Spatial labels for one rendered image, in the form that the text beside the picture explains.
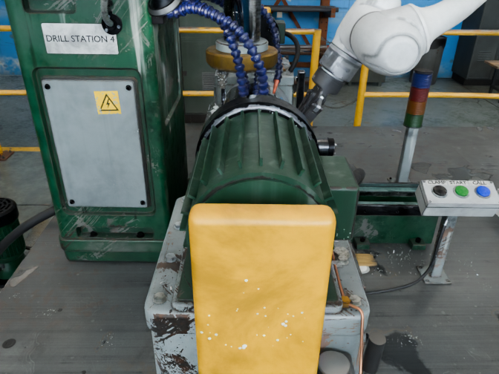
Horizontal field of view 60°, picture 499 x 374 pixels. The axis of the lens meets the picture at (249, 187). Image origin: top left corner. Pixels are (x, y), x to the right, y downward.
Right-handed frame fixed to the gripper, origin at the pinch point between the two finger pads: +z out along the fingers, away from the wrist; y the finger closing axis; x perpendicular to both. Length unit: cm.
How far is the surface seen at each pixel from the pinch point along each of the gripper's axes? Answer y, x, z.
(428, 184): 15.5, 30.1, -12.7
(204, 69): -311, -18, 76
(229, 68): 2.5, -22.1, -9.2
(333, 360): 68, 1, 0
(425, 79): -33, 36, -30
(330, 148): -16.6, 17.7, 0.5
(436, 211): 19.5, 33.7, -9.2
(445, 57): -510, 267, -59
